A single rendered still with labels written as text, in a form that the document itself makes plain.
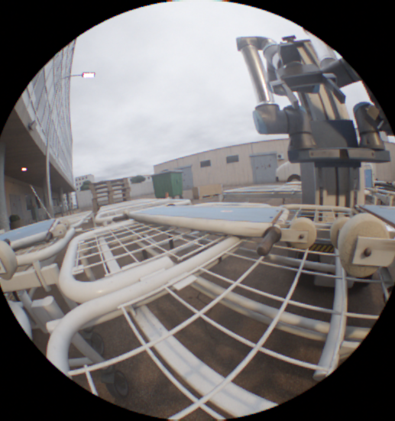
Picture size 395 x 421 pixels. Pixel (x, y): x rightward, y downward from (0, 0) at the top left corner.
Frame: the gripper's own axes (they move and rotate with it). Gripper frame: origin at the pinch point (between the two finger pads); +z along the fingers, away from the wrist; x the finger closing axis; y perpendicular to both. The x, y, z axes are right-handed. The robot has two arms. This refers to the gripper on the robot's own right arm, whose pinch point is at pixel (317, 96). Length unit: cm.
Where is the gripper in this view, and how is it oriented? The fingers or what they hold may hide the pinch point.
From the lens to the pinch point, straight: 42.2
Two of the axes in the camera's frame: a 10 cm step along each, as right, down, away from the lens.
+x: -8.3, 1.2, 5.5
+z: -0.1, 9.7, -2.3
